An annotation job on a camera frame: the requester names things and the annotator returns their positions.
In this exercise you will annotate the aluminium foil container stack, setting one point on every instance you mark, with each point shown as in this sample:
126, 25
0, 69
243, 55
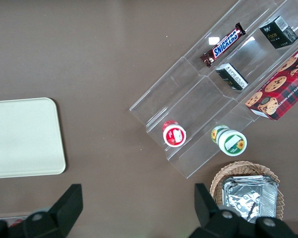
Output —
248, 196

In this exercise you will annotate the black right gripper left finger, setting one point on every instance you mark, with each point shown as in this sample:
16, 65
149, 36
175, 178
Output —
62, 213

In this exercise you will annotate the Snickers chocolate bar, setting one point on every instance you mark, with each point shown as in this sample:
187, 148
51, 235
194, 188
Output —
224, 44

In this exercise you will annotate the clear acrylic tiered display stand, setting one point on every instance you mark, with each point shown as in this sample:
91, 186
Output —
178, 81

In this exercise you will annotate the red lidded yogurt cup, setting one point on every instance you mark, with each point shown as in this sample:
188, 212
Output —
175, 135

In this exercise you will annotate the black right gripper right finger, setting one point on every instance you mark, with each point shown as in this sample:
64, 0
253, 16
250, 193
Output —
208, 218

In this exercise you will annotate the cream rectangular plastic tray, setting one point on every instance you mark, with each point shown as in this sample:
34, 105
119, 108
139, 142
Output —
24, 138

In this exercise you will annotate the light wicker basket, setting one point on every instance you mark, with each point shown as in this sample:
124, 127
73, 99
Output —
238, 168

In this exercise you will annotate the green sunflower lidded cup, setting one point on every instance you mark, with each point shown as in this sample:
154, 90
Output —
232, 142

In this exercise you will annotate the red plaid cookie box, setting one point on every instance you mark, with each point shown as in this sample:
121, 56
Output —
283, 91

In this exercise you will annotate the small black carton box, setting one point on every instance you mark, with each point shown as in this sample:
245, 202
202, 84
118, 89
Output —
275, 34
232, 77

